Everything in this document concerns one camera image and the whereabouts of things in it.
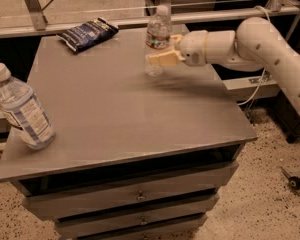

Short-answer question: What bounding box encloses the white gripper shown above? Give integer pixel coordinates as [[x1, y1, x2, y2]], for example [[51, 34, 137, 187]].
[[147, 30, 208, 66]]

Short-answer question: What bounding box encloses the clear water bottle red label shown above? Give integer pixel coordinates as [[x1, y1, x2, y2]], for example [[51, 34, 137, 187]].
[[144, 5, 172, 76]]

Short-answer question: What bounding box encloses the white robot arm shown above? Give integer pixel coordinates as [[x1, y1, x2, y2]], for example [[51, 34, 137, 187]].
[[146, 17, 300, 116]]

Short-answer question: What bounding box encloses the blue chip bag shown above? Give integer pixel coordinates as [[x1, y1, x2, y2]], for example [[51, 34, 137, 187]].
[[58, 18, 119, 53]]

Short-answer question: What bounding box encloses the large bottle white blue label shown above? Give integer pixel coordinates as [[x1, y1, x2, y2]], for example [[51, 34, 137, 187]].
[[0, 63, 55, 150]]

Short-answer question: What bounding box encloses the grey drawer cabinet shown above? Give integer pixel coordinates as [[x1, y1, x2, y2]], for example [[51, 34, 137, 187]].
[[0, 24, 259, 240]]

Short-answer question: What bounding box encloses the middle grey drawer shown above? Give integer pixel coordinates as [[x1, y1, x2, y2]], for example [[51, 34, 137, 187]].
[[56, 191, 219, 238]]

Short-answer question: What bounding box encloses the grey drawer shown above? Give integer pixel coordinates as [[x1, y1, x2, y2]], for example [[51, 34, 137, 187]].
[[56, 191, 219, 238], [23, 161, 238, 220], [77, 213, 208, 240]]

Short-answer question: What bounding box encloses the black caster wheel stand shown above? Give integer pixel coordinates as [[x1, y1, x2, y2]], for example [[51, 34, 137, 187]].
[[281, 167, 300, 190]]

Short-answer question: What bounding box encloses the bottom grey drawer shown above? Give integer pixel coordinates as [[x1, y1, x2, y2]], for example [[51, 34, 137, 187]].
[[77, 213, 208, 240]]

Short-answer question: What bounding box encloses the top grey drawer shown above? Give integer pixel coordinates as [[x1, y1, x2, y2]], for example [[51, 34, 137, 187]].
[[23, 161, 238, 220]]

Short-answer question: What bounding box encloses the white cable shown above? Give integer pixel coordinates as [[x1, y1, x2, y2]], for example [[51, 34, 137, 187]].
[[237, 5, 273, 107]]

